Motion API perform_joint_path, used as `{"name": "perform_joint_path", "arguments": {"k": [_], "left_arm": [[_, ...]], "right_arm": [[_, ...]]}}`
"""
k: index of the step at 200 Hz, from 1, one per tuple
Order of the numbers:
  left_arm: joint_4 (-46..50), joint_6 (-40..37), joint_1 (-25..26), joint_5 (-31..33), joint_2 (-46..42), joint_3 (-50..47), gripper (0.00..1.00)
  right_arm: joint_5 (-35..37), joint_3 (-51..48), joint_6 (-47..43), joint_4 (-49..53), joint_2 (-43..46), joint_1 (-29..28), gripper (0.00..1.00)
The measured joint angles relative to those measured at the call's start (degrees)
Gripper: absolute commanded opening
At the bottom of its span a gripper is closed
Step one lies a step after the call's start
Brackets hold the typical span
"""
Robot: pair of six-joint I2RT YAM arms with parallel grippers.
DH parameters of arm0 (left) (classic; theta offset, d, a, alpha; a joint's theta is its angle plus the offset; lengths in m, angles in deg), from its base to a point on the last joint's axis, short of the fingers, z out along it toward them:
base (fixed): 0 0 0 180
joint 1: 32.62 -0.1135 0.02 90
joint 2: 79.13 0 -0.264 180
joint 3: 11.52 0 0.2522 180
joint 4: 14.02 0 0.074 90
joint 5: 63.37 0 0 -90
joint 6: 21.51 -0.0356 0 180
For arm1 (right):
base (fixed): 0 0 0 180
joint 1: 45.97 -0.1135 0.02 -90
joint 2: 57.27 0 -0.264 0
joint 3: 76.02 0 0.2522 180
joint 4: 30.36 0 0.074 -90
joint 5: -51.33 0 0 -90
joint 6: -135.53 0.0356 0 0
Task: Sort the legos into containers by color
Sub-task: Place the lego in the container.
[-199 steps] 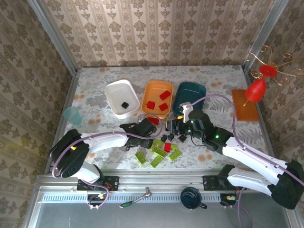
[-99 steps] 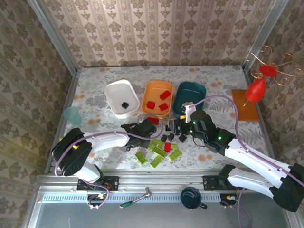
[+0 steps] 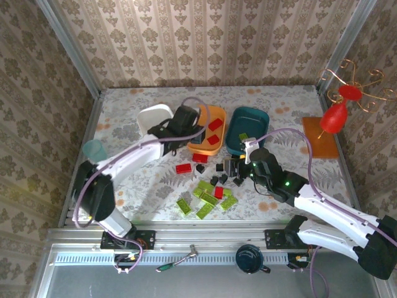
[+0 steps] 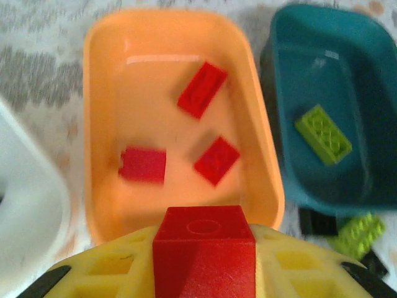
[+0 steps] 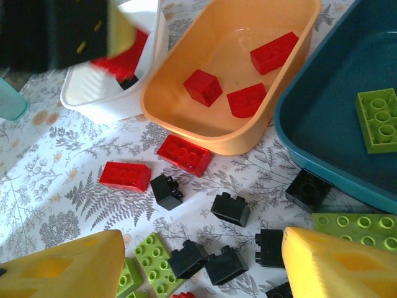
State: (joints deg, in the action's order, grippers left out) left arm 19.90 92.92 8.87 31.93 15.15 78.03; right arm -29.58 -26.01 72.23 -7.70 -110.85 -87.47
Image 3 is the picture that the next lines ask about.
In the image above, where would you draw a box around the teal plastic container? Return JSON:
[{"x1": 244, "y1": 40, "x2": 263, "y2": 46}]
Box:
[{"x1": 225, "y1": 106, "x2": 270, "y2": 156}]

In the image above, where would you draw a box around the aluminium table side rail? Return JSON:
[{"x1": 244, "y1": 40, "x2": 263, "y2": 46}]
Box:
[
  {"x1": 314, "y1": 84, "x2": 367, "y2": 226},
  {"x1": 58, "y1": 91, "x2": 105, "y2": 227}
]

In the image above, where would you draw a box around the copper wire stand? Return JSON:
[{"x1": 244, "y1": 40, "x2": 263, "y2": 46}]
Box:
[{"x1": 318, "y1": 58, "x2": 397, "y2": 113}]

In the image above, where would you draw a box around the aluminium front rail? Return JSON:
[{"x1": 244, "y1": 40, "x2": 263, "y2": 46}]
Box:
[{"x1": 46, "y1": 228, "x2": 379, "y2": 253}]

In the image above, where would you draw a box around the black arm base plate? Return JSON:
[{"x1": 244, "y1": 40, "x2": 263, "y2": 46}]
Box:
[
  {"x1": 265, "y1": 229, "x2": 311, "y2": 250},
  {"x1": 100, "y1": 230, "x2": 156, "y2": 251}
]

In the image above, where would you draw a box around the white plastic container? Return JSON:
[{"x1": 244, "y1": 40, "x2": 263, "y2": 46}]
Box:
[{"x1": 136, "y1": 104, "x2": 174, "y2": 137}]

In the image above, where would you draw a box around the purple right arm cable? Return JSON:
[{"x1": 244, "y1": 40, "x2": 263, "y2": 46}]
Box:
[{"x1": 252, "y1": 129, "x2": 397, "y2": 297}]

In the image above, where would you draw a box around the translucent teal cup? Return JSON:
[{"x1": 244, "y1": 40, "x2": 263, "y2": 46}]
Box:
[{"x1": 83, "y1": 139, "x2": 108, "y2": 165}]

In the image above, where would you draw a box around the aluminium frame post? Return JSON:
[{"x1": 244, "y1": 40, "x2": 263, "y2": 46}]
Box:
[
  {"x1": 34, "y1": 0, "x2": 102, "y2": 97},
  {"x1": 316, "y1": 0, "x2": 378, "y2": 94}
]

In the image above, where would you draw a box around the green handled screwdriver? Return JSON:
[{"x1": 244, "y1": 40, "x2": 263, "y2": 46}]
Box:
[{"x1": 155, "y1": 244, "x2": 200, "y2": 274}]

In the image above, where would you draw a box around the red plastic goblet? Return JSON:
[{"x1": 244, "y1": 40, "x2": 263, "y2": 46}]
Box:
[{"x1": 319, "y1": 85, "x2": 363, "y2": 135}]

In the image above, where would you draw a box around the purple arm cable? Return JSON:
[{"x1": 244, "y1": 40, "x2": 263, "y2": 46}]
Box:
[
  {"x1": 252, "y1": 129, "x2": 397, "y2": 297},
  {"x1": 73, "y1": 96, "x2": 212, "y2": 274}
]

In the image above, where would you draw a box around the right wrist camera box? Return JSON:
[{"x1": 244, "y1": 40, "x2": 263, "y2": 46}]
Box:
[{"x1": 243, "y1": 138, "x2": 258, "y2": 165}]

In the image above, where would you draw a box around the orange wooden board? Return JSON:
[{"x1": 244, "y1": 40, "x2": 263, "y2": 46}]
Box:
[{"x1": 302, "y1": 116, "x2": 340, "y2": 160}]

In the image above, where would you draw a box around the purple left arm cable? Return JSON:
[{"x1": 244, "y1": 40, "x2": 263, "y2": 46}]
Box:
[{"x1": 73, "y1": 96, "x2": 212, "y2": 274}]

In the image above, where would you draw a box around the orange plastic container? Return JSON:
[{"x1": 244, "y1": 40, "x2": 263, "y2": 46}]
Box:
[{"x1": 187, "y1": 104, "x2": 228, "y2": 156}]

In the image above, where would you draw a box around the slotted grey cable duct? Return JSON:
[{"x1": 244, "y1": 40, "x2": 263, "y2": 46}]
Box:
[{"x1": 54, "y1": 251, "x2": 311, "y2": 265}]

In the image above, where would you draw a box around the dark blue mug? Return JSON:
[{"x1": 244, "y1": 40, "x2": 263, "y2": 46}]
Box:
[{"x1": 234, "y1": 244, "x2": 271, "y2": 274}]

